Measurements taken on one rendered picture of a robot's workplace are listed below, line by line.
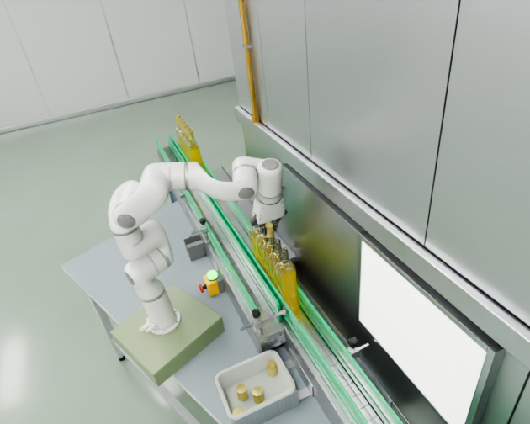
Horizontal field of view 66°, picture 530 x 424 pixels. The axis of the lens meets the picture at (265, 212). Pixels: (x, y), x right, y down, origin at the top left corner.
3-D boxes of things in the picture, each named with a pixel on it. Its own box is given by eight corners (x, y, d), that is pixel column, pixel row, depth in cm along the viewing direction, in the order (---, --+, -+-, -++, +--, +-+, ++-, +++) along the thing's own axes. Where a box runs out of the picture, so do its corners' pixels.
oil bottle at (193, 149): (205, 177, 237) (196, 131, 221) (196, 179, 236) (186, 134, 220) (203, 172, 242) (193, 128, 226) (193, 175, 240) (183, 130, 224)
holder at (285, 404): (314, 397, 132) (313, 383, 128) (235, 437, 124) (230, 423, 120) (290, 357, 145) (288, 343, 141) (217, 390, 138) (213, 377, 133)
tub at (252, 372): (299, 404, 130) (298, 388, 125) (234, 437, 124) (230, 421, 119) (276, 363, 144) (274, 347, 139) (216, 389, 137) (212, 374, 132)
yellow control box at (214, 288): (225, 292, 176) (223, 279, 172) (209, 298, 174) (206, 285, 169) (220, 282, 181) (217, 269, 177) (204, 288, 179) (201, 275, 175)
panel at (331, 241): (474, 441, 95) (506, 347, 76) (463, 447, 94) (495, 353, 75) (294, 237, 165) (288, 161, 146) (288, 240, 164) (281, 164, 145)
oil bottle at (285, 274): (299, 309, 147) (295, 263, 135) (285, 315, 145) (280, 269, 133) (292, 299, 151) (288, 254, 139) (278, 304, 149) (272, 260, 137)
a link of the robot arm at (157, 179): (191, 200, 132) (188, 230, 120) (124, 204, 130) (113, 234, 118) (185, 156, 122) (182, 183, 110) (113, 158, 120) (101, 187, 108)
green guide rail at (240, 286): (262, 327, 141) (259, 311, 136) (259, 329, 140) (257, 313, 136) (159, 148, 277) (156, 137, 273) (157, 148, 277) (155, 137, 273)
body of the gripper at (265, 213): (278, 181, 133) (278, 205, 141) (250, 190, 130) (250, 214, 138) (289, 196, 128) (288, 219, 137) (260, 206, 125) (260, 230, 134)
